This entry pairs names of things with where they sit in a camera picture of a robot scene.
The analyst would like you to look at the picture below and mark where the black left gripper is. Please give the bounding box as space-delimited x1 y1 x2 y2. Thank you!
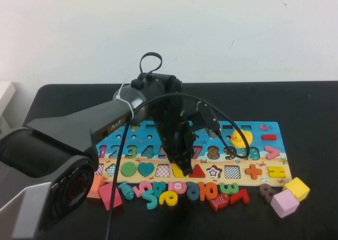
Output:
153 92 198 176

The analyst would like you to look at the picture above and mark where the yellow pentagon piece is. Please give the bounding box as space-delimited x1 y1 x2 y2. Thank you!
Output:
172 165 190 179

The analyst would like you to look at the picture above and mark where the red triangle piece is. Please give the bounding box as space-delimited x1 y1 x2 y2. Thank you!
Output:
187 164 206 178

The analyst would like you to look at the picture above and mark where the pink wooden fish piece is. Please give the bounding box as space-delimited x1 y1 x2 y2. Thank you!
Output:
168 181 188 194

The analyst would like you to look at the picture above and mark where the teal number six piece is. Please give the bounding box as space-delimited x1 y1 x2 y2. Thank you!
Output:
186 181 203 201

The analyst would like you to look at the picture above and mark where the teal number four piece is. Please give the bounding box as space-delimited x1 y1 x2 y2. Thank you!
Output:
152 181 171 197

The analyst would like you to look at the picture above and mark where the teal heart piece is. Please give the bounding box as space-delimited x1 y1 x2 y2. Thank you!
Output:
137 162 155 177

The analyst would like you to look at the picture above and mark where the yellow number nine piece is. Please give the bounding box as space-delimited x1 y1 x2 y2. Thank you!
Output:
159 191 178 206

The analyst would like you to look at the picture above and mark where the green number three piece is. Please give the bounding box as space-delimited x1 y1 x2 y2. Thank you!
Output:
220 182 240 197

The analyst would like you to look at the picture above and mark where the green circle piece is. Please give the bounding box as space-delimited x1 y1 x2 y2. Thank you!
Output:
120 161 137 177

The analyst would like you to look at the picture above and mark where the red wooden fish piece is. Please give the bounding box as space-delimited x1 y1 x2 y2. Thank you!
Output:
210 193 230 212

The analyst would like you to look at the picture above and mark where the teal wooden fish piece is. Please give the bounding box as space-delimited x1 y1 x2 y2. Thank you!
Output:
117 181 135 200

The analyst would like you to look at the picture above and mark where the red number seven piece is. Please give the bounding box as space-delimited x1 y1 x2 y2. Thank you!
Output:
229 189 250 205

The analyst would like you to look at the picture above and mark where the orange plus sign piece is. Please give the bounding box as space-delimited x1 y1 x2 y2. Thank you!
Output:
245 164 262 179

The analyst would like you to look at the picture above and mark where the colourful wooden puzzle board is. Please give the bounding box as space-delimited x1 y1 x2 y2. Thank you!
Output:
93 121 293 184

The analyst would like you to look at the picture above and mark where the brown number eight piece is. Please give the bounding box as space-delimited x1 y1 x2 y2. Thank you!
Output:
258 183 278 204

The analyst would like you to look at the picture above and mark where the orange wooden shape piece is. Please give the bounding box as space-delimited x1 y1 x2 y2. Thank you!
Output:
86 175 106 199

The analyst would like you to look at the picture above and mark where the yellow equals sign piece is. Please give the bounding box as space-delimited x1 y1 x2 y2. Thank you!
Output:
267 166 287 179

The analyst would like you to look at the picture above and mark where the pink greater-than sign piece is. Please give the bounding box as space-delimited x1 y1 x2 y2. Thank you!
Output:
265 146 280 160

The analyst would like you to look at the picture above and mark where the orange number ten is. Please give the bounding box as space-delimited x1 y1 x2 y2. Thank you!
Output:
199 181 220 201

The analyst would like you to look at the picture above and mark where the teal number five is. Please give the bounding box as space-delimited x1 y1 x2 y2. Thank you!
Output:
141 191 159 210

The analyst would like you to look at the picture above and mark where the yellow rubber duck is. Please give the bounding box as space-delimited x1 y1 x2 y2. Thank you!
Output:
230 130 254 148

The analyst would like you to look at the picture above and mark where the white zip tie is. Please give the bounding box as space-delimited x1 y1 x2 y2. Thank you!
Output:
116 83 135 119

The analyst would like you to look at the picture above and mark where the pink wooden cube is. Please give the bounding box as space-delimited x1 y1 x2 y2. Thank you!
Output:
270 189 301 219

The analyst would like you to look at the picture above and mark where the yellow wooden cube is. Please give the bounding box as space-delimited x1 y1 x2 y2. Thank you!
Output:
282 177 311 201

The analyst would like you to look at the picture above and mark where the white box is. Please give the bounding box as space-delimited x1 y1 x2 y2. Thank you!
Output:
0 81 17 131

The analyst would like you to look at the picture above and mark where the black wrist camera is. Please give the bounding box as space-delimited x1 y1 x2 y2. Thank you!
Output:
196 101 222 140

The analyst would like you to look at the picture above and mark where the long black cable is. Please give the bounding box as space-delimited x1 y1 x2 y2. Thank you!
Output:
105 92 251 240

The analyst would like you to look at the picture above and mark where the black cable loop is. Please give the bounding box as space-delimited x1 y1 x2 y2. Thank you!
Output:
139 52 163 74

